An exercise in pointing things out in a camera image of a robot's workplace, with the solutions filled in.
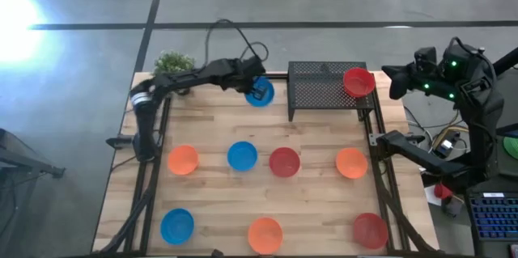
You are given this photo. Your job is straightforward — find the red emergency stop button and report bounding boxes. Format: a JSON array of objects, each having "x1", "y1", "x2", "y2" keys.
[{"x1": 433, "y1": 183, "x2": 454, "y2": 201}]

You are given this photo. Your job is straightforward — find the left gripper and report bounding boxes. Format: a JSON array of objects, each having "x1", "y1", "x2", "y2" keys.
[{"x1": 220, "y1": 56, "x2": 269, "y2": 99}]

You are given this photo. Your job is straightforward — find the backlit black keyboard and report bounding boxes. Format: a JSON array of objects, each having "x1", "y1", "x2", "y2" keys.
[{"x1": 469, "y1": 195, "x2": 518, "y2": 242}]

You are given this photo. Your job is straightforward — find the small power adapter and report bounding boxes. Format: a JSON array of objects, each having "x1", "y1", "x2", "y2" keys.
[{"x1": 435, "y1": 138, "x2": 458, "y2": 159}]

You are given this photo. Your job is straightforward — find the white paper sheet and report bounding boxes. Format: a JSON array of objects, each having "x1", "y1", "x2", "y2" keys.
[{"x1": 423, "y1": 184, "x2": 444, "y2": 207}]

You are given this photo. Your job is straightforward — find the black camera pole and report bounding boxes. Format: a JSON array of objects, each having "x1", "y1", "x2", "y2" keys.
[{"x1": 491, "y1": 45, "x2": 518, "y2": 78}]

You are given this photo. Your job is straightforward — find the black tripod stand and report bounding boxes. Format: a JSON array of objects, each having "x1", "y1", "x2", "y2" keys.
[{"x1": 0, "y1": 127, "x2": 66, "y2": 181}]

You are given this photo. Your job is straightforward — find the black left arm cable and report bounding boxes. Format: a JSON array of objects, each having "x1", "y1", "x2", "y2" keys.
[{"x1": 204, "y1": 18, "x2": 270, "y2": 65}]

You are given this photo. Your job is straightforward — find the blue plastic mini bowl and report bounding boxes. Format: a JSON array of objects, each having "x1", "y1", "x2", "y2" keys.
[
  {"x1": 244, "y1": 75, "x2": 275, "y2": 108},
  {"x1": 227, "y1": 141, "x2": 259, "y2": 172},
  {"x1": 159, "y1": 208, "x2": 195, "y2": 246}
]

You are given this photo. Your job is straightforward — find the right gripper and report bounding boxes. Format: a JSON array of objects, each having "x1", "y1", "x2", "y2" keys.
[{"x1": 381, "y1": 65, "x2": 451, "y2": 100}]

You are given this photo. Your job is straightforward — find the red plastic mini bowl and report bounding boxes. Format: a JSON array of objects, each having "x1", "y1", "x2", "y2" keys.
[
  {"x1": 342, "y1": 67, "x2": 376, "y2": 99},
  {"x1": 352, "y1": 212, "x2": 389, "y2": 250},
  {"x1": 269, "y1": 146, "x2": 301, "y2": 179}
]

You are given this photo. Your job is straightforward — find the green potted plant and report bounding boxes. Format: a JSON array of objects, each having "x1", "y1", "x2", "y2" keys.
[{"x1": 153, "y1": 50, "x2": 196, "y2": 96}]

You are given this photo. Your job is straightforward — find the black perforated metal rack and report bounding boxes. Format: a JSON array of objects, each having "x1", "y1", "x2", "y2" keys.
[{"x1": 287, "y1": 61, "x2": 376, "y2": 122}]

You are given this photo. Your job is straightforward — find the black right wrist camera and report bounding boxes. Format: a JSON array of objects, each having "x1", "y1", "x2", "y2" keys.
[{"x1": 413, "y1": 46, "x2": 439, "y2": 74}]

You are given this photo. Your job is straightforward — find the orange plastic mini bowl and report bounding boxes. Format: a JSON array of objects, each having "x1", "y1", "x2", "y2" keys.
[
  {"x1": 335, "y1": 146, "x2": 369, "y2": 180},
  {"x1": 167, "y1": 144, "x2": 200, "y2": 176},
  {"x1": 247, "y1": 217, "x2": 284, "y2": 256}
]

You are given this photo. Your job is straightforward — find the black aluminium table frame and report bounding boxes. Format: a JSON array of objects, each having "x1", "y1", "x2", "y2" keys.
[{"x1": 95, "y1": 70, "x2": 438, "y2": 256}]

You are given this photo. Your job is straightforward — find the green filament spool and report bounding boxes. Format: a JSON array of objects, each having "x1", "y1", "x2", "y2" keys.
[{"x1": 503, "y1": 135, "x2": 518, "y2": 161}]

